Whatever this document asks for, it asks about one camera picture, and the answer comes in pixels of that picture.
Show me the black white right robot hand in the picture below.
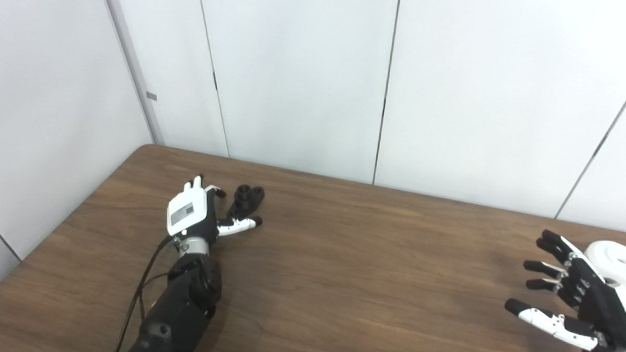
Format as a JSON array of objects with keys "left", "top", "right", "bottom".
[{"left": 503, "top": 228, "right": 626, "bottom": 352}]

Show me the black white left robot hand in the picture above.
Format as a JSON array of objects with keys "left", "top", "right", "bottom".
[{"left": 166, "top": 174, "right": 264, "bottom": 243}]

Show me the black plastic holder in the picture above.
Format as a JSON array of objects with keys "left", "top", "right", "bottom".
[{"left": 226, "top": 184, "right": 265, "bottom": 222}]

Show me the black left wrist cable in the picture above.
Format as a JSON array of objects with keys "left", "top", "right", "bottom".
[{"left": 114, "top": 233, "right": 187, "bottom": 352}]

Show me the gray wall corner post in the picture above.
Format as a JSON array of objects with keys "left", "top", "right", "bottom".
[{"left": 94, "top": 0, "right": 170, "bottom": 146}]

